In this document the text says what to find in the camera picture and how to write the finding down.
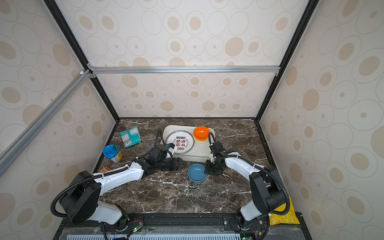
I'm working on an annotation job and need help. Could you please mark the horizontal aluminium rail back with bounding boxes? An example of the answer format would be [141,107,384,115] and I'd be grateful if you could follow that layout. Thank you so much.
[91,66,280,74]

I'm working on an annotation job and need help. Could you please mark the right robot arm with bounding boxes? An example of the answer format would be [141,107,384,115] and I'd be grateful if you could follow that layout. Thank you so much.
[205,151,291,222]

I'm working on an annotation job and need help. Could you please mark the white plastic bin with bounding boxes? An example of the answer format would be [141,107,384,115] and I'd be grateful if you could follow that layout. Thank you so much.
[163,125,216,163]

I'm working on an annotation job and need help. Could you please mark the blue lidded cup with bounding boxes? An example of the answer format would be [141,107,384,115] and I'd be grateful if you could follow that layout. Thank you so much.
[103,145,122,163]

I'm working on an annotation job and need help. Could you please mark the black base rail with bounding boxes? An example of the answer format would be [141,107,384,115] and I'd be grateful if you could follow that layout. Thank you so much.
[54,213,312,240]

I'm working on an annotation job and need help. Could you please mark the green snack packet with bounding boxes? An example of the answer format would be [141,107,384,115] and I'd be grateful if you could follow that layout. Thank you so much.
[120,127,141,148]

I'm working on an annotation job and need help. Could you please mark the orange bowl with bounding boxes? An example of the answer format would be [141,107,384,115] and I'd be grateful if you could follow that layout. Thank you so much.
[193,127,210,139]

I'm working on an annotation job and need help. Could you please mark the yellow snack bag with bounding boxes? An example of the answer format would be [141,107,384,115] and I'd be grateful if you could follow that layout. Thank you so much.
[269,199,300,226]

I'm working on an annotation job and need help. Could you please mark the white plate red green characters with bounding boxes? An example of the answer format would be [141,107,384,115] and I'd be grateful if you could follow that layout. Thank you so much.
[166,131,195,154]

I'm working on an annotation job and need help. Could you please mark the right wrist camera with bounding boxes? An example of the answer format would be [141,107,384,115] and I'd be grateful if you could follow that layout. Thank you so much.
[210,141,225,158]

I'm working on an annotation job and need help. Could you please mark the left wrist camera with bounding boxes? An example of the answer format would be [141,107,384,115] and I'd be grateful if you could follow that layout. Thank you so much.
[167,143,175,150]

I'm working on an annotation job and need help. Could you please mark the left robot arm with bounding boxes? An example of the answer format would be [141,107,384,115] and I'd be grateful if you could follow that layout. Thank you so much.
[50,144,186,228]

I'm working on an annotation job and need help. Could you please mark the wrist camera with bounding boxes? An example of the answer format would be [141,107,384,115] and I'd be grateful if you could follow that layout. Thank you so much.
[167,143,175,150]
[210,141,225,158]

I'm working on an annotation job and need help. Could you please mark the aluminium rail left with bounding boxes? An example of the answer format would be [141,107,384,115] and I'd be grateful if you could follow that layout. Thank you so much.
[1,70,91,175]

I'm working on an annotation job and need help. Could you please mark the orange snack packet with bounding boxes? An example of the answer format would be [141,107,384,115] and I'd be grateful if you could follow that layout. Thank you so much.
[100,167,111,173]

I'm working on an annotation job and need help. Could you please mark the blue bowl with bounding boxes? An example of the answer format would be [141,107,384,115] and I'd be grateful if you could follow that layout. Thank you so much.
[188,164,207,183]

